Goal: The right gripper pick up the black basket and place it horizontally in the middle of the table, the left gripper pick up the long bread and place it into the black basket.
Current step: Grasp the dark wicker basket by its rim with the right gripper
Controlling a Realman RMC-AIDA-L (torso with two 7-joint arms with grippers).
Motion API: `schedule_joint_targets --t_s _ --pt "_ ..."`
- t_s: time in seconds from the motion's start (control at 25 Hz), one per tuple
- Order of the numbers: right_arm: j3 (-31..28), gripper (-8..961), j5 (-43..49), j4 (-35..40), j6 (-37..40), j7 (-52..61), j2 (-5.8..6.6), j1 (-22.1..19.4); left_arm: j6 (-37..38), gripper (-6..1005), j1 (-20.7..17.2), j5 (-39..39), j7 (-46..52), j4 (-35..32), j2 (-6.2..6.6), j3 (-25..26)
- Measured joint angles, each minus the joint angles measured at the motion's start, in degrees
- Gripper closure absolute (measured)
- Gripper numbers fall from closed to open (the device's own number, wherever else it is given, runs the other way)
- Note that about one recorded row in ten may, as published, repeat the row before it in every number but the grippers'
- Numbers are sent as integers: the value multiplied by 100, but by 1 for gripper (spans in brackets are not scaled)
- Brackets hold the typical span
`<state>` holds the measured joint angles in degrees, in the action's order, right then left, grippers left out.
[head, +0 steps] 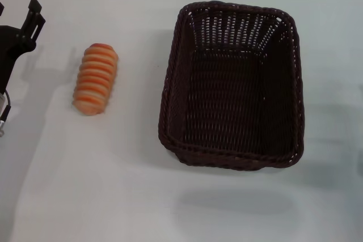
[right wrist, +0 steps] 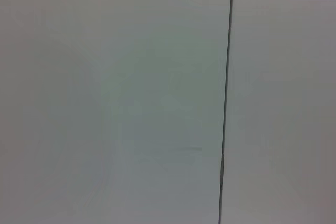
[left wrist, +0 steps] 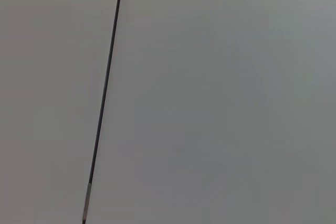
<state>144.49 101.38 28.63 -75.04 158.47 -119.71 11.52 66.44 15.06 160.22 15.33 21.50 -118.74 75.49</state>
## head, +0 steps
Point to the dark brown woven basket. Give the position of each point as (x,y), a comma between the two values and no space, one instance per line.
(227,97)

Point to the orange striped bread loaf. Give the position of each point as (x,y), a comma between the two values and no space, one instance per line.
(96,80)

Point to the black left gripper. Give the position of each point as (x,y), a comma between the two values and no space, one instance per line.
(10,46)

